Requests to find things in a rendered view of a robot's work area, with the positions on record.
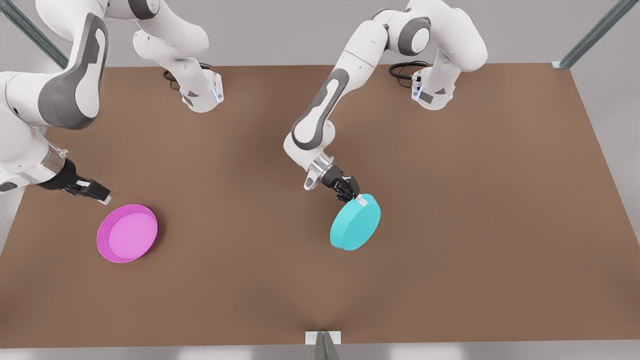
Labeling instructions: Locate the black cable loop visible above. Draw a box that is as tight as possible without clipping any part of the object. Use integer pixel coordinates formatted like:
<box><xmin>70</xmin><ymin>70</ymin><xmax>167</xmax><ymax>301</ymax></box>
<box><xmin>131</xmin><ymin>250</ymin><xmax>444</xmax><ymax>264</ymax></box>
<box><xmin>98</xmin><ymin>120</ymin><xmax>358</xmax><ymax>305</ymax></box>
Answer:
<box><xmin>389</xmin><ymin>60</ymin><xmax>431</xmax><ymax>89</ymax></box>
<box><xmin>163</xmin><ymin>63</ymin><xmax>213</xmax><ymax>91</ymax></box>

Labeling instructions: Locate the silver frame post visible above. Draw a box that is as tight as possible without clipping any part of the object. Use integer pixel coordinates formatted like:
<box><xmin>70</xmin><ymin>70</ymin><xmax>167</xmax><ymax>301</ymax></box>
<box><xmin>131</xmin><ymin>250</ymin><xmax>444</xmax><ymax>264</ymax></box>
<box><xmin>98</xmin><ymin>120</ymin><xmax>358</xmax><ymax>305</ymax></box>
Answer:
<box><xmin>0</xmin><ymin>0</ymin><xmax>70</xmax><ymax>69</ymax></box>
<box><xmin>305</xmin><ymin>330</ymin><xmax>342</xmax><ymax>360</ymax></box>
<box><xmin>551</xmin><ymin>0</ymin><xmax>640</xmax><ymax>70</ymax></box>

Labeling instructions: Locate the pink plate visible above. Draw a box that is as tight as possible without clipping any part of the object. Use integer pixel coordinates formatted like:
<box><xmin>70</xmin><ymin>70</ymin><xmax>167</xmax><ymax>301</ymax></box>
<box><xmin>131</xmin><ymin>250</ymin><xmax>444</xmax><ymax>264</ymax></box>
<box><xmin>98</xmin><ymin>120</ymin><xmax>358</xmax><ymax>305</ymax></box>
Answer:
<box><xmin>96</xmin><ymin>204</ymin><xmax>159</xmax><ymax>264</ymax></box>

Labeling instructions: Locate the blue plate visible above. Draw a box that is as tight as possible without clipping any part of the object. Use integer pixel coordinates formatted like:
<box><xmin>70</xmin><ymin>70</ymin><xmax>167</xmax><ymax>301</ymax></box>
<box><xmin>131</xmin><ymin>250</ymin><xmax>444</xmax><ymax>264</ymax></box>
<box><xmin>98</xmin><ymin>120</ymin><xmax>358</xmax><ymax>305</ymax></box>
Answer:
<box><xmin>329</xmin><ymin>193</ymin><xmax>382</xmax><ymax>251</ymax></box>

